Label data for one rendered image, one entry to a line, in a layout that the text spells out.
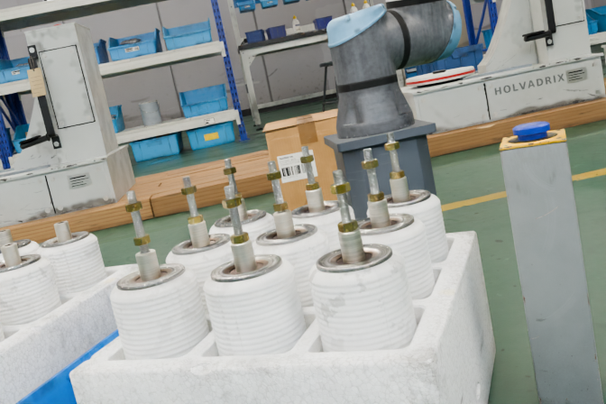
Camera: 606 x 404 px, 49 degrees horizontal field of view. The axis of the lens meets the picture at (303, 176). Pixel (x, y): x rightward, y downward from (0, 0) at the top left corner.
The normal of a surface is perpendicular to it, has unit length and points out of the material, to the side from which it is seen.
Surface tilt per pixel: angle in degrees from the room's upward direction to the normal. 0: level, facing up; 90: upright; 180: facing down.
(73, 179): 90
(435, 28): 95
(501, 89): 90
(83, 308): 90
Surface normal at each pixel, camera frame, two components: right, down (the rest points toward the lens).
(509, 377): -0.20, -0.97
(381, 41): 0.42, 0.06
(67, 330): 0.93, -0.14
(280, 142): -0.01, 0.16
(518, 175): -0.33, 0.21
